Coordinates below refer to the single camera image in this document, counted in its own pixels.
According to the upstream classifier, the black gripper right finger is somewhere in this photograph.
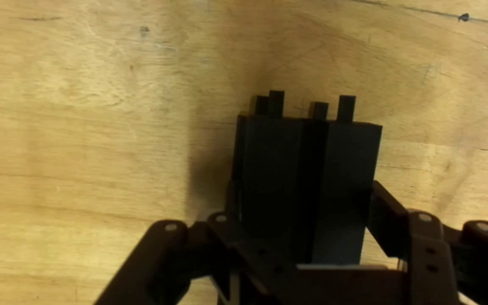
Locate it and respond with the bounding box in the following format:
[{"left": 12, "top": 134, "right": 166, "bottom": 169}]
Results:
[{"left": 370, "top": 178, "right": 488, "bottom": 305}]

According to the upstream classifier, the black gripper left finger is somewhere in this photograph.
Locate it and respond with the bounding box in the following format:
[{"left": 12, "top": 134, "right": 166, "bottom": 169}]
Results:
[{"left": 93, "top": 210, "right": 241, "bottom": 305}]

